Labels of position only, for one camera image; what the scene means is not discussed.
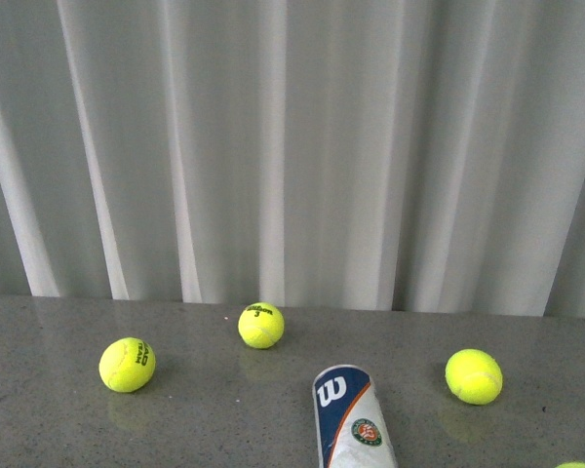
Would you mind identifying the Wilson tennis ball can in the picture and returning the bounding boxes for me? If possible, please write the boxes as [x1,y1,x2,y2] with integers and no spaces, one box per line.
[312,365,398,467]

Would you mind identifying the far Wilson 3 tennis ball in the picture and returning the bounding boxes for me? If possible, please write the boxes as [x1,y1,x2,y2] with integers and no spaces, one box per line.
[238,302,285,349]

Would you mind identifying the Head Team tennis ball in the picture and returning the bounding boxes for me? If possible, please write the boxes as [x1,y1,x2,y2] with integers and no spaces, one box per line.
[98,337,156,393]

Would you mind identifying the plain yellow tennis ball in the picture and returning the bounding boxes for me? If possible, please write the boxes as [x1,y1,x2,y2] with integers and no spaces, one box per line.
[445,349,503,406]

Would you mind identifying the Roland Garros tennis ball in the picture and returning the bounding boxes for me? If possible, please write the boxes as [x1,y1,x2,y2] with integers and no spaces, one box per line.
[555,461,585,468]

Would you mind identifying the white pleated curtain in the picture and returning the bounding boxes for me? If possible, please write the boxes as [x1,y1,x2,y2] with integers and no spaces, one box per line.
[0,1,585,317]

